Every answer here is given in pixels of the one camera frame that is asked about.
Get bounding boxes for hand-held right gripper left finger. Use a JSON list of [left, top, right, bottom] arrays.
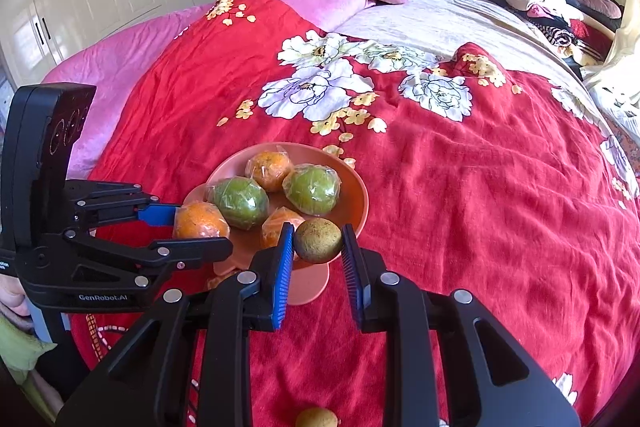
[[55, 222, 296, 427]]

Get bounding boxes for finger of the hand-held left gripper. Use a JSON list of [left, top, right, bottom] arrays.
[[64, 179, 182, 233], [61, 229, 235, 292]]

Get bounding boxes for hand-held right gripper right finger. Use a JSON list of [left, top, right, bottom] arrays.
[[340, 223, 581, 427]]

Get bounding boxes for round brown fruit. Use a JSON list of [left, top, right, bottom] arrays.
[[295, 407, 337, 427], [293, 218, 345, 264]]

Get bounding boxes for green plastic-wrapped orange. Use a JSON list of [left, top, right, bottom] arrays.
[[282, 163, 342, 216], [206, 177, 271, 231]]

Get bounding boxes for orange plastic bowl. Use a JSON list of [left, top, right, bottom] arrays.
[[182, 142, 369, 306]]

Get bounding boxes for person's left hand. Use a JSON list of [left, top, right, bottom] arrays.
[[0, 274, 33, 333]]

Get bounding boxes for red floral blanket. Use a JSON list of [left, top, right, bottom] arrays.
[[70, 0, 640, 427]]

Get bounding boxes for pink plush blanket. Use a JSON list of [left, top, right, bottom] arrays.
[[42, 0, 413, 178]]

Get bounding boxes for yellow-green cloth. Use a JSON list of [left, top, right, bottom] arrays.
[[0, 307, 57, 408]]

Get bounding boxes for beige quilt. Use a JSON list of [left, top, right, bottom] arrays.
[[327, 0, 640, 148]]

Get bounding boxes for white crumpled cloth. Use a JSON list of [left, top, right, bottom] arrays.
[[585, 67, 640, 138]]

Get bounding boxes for pile of folded clothes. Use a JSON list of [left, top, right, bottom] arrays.
[[501, 0, 626, 62]]

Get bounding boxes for cream curtain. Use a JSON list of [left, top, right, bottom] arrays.
[[602, 22, 640, 72]]

